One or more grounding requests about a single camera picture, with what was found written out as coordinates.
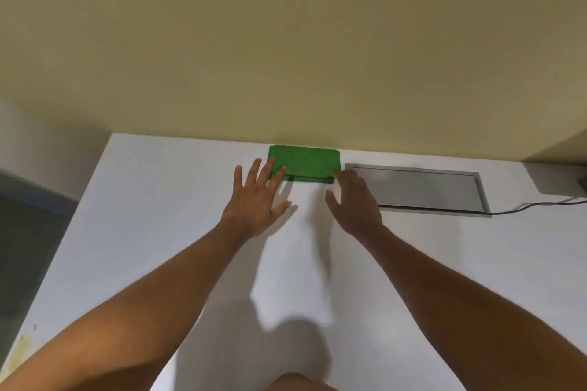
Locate person's right hand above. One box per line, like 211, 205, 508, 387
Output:
325, 169, 385, 241

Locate person's left hand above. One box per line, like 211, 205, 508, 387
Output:
220, 158, 292, 241

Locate person's right forearm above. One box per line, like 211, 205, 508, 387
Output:
355, 223, 587, 391

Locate person's left forearm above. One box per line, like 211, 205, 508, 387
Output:
0, 221, 250, 391

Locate green folded cloth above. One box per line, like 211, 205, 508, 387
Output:
267, 144, 342, 184

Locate grey metal desk cable flap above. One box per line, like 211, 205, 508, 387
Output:
344, 163, 493, 218

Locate grey cable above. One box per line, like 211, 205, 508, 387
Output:
485, 199, 587, 217

